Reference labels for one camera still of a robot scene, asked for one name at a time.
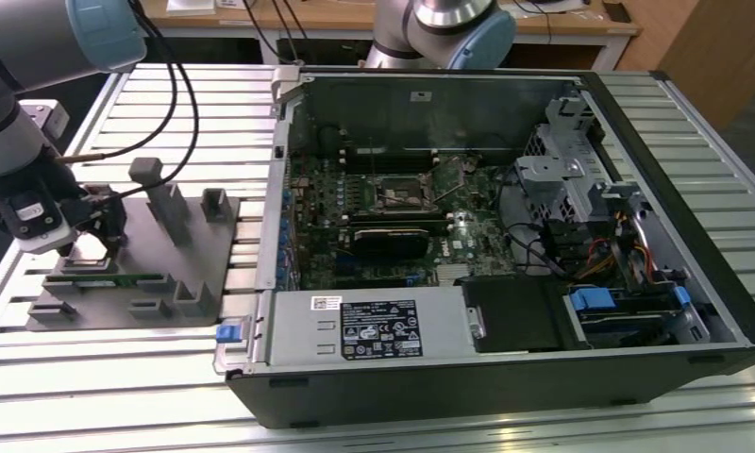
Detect grey parts rack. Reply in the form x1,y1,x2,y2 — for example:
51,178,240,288
23,157,244,332

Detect CPU socket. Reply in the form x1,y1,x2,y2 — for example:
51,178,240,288
365,172,442,212

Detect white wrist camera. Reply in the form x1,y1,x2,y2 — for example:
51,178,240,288
9,191,75,256

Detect black open PC case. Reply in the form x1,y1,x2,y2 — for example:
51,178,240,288
211,65,755,430

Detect white box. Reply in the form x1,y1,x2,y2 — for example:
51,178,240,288
166,0,218,18

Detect silver CPU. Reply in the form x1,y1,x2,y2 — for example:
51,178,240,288
66,244,111,265

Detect wooden desk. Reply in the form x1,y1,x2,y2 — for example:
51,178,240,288
123,0,643,72

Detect yellow wire bundle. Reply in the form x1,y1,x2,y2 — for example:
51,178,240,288
571,238,617,282

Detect small grey wrist camera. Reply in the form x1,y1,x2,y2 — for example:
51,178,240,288
17,99,70,143

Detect green motherboard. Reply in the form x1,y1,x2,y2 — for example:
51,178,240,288
284,153,521,292

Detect silver chipset heatsink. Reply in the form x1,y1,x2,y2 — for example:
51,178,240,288
436,263,470,284

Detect grey power supply unit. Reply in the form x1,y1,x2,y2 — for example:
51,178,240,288
244,288,482,375

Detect silver metal drive cage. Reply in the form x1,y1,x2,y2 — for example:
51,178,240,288
500,93,611,226

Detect green RAM stick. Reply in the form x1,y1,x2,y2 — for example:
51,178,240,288
47,273,163,289

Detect blue disk carrier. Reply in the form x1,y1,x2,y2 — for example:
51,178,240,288
565,286,680,348

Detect wooden cabinet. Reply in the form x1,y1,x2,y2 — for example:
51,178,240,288
615,0,755,131

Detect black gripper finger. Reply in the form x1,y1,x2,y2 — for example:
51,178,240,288
58,196,95,260
85,185,130,260

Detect black expansion slot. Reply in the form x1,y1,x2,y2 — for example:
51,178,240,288
333,275,424,291

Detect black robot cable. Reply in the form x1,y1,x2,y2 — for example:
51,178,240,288
54,0,181,162
105,13,201,199

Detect black plastic shroud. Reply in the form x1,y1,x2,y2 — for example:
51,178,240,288
457,276,573,354

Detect small black graphics card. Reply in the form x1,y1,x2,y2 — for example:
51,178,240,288
348,227,430,260

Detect orange wire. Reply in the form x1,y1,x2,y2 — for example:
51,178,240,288
625,238,660,284

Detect grey plastic bracket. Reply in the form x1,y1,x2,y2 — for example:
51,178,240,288
588,181,655,226

